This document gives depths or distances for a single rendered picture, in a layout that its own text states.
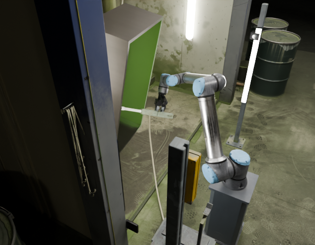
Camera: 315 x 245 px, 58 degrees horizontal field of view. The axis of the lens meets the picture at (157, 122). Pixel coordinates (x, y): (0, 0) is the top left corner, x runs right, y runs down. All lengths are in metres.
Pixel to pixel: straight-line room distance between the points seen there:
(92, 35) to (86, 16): 0.08
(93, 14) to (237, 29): 2.89
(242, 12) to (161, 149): 1.94
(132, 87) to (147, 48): 0.46
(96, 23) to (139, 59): 1.47
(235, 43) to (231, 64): 0.30
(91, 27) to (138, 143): 2.42
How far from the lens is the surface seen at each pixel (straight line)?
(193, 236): 1.76
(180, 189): 1.12
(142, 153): 3.33
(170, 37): 4.30
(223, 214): 2.40
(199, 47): 4.16
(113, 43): 1.98
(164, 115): 2.51
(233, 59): 4.05
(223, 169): 2.02
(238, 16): 3.88
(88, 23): 1.19
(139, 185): 2.99
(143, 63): 2.65
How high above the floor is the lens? 2.29
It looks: 36 degrees down
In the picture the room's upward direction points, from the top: straight up
